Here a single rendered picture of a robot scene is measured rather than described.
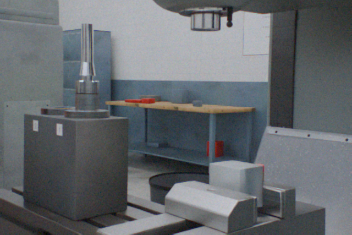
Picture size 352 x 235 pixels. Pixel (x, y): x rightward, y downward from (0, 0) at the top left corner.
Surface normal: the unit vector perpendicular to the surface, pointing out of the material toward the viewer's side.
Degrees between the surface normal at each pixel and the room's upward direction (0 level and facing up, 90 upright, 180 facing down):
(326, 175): 63
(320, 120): 90
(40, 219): 90
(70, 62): 90
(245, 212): 90
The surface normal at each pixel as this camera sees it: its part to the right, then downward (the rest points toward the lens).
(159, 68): -0.75, 0.03
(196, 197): -0.47, -0.74
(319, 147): -0.66, -0.43
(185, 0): -0.18, 0.88
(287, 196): 0.67, 0.05
